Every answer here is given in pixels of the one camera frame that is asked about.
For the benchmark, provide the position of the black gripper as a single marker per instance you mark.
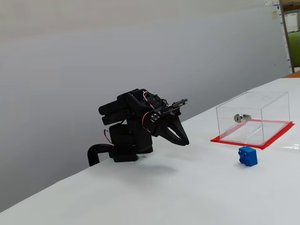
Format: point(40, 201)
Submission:
point(161, 128)

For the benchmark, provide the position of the blue lego brick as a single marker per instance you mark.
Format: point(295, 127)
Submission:
point(250, 157)

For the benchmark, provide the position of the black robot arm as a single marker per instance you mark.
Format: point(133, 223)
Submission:
point(122, 140)

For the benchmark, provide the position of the transparent acrylic box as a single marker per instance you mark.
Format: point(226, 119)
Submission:
point(264, 110)

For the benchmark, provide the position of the white box on shelf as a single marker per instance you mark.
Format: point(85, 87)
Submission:
point(291, 22)

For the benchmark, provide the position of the silver key lock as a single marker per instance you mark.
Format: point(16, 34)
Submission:
point(238, 117)

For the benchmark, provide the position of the black table clamp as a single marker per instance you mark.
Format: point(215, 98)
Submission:
point(92, 152)

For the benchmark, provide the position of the green panel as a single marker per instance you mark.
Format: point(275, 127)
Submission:
point(294, 49)

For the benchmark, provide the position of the tan sticky note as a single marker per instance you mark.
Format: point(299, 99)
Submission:
point(274, 15)

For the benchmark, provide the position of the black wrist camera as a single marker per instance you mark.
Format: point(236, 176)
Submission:
point(175, 105)

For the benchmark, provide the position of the grey metal shelf frame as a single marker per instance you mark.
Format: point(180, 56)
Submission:
point(286, 35)

